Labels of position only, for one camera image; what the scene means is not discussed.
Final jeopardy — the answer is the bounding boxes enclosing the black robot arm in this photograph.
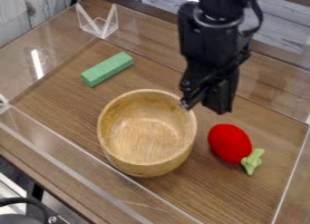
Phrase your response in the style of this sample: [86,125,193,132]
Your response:
[177,0,263,115]

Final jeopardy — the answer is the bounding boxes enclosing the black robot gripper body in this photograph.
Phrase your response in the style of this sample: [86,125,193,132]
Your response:
[177,0,252,89]

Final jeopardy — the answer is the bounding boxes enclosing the black metal frame with screw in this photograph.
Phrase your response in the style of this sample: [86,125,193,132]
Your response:
[25,184,70,224]

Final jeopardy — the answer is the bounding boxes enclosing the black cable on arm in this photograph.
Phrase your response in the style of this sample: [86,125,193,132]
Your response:
[240,0,264,38]

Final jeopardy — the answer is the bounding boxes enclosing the clear acrylic corner bracket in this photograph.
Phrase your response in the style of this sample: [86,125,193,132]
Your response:
[74,4,119,39]

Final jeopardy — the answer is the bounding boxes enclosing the green rectangular block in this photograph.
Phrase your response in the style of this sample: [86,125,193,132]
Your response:
[80,52,133,87]

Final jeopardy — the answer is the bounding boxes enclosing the wooden bowl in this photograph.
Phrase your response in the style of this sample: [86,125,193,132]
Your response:
[96,89,197,178]

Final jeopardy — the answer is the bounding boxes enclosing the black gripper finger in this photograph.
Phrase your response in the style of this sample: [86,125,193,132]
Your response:
[180,86,209,110]
[201,69,239,115]

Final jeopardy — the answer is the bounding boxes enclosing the red plush strawberry toy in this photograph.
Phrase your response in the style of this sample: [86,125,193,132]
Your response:
[207,123,264,175]

